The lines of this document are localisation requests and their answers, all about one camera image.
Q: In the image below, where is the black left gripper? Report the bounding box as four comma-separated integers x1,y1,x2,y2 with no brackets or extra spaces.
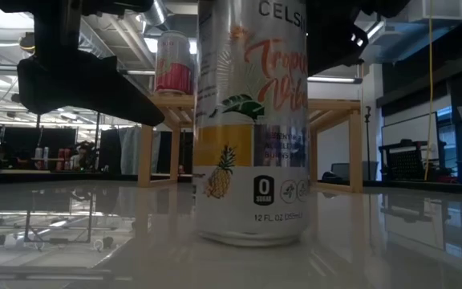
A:
0,0,166,128

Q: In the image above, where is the pink beverage can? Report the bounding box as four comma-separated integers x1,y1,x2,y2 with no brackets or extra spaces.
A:
154,31,196,96

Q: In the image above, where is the white Celsius tropical can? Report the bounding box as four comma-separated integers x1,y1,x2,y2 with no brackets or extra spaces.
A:
192,0,311,247

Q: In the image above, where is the slatted wooden shelf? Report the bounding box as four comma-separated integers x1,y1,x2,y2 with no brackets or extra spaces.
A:
137,92,364,194

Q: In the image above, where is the ceiling light bar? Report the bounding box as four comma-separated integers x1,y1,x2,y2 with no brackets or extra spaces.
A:
310,75,363,85
0,63,158,78

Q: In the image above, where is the grey hanging cloth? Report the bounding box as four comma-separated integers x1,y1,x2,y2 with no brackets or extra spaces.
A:
118,124,162,176

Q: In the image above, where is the black tripod stand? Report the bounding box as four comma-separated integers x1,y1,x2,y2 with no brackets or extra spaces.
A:
363,105,373,182

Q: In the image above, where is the whiteboard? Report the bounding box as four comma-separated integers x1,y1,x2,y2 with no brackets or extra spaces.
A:
381,112,440,161

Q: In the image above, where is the grey bin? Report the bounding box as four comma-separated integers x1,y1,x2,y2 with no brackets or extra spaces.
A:
330,160,381,182

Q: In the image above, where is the black crate cart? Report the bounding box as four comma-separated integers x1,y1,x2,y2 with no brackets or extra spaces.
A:
378,138,449,182

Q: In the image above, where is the white glossy table board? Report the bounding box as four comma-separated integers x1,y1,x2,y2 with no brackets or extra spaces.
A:
0,180,462,289

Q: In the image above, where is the black metal frame rig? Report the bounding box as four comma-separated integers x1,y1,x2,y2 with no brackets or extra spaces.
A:
35,114,103,173

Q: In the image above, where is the yellow ceiling cable reel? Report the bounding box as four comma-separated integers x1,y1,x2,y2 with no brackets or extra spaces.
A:
18,32,36,55

